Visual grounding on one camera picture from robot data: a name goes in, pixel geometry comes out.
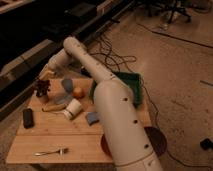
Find light blue plate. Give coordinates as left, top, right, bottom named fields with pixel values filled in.
left=54, top=93, right=73, bottom=105

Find yellow banana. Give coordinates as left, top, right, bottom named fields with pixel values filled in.
left=42, top=104, right=66, bottom=112

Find green plastic tray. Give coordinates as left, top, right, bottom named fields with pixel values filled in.
left=90, top=71, right=142, bottom=106

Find black rectangular block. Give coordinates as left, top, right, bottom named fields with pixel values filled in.
left=23, top=108, right=34, bottom=129

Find orange translucent bowl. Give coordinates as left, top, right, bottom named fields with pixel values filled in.
left=101, top=135, right=109, bottom=155

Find office chair base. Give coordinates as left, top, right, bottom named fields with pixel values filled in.
left=145, top=0, right=191, bottom=24

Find black floor cables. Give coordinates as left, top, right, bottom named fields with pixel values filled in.
left=79, top=31, right=161, bottom=128

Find dark round floor disc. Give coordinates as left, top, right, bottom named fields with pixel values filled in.
left=145, top=127, right=167, bottom=156

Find yellow apple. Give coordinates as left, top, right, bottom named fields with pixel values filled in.
left=73, top=87, right=85, bottom=99

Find white paper cup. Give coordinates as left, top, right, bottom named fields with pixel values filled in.
left=63, top=99, right=83, bottom=120

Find dark grape bunch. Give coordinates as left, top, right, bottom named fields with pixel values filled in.
left=34, top=79, right=50, bottom=97

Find blue cloth sponge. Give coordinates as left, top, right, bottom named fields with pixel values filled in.
left=86, top=112, right=99, bottom=125

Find silver fork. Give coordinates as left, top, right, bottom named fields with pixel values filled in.
left=34, top=148, right=69, bottom=156

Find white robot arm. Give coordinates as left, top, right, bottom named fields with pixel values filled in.
left=39, top=36, right=164, bottom=171

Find black object on floor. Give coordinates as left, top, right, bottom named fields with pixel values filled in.
left=200, top=138, right=213, bottom=150

